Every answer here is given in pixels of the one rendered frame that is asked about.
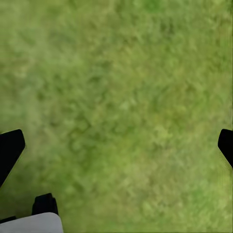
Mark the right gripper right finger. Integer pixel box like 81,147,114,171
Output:
218,129,233,167

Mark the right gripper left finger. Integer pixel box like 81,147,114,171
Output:
0,129,25,187

